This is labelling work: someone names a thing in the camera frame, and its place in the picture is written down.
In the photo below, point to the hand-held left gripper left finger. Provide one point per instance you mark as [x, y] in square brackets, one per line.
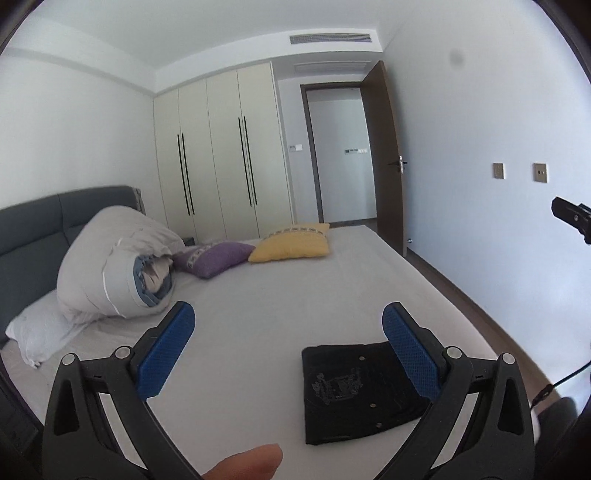
[168, 350]

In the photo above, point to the white wall air grille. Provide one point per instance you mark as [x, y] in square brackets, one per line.
[330, 67]

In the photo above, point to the yellow pillow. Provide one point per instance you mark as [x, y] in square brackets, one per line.
[291, 244]

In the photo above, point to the cream wardrobe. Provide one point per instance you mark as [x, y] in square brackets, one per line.
[217, 161]

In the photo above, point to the grey upholstered headboard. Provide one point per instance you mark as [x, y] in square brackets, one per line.
[32, 226]

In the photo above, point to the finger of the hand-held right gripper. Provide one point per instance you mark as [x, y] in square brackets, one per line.
[572, 216]

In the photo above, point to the black pants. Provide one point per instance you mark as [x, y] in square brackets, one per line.
[351, 406]

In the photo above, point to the ceiling air vent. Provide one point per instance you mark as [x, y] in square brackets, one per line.
[330, 38]

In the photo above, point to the brown wooden door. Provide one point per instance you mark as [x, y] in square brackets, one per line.
[383, 161]

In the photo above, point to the bed with white sheet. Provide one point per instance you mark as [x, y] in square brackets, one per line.
[258, 314]

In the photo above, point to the purple pillow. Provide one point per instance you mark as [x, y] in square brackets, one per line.
[217, 258]

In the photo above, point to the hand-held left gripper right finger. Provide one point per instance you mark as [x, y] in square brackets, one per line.
[411, 350]

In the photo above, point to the rolled beige duvet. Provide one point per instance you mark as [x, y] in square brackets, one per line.
[106, 258]

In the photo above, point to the brown door frame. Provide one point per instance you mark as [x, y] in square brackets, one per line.
[310, 161]

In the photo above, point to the person's left hand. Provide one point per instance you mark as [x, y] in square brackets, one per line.
[244, 464]

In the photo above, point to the white pillow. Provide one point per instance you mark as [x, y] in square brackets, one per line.
[37, 332]

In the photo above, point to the dark nightstand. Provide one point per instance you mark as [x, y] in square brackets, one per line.
[16, 415]

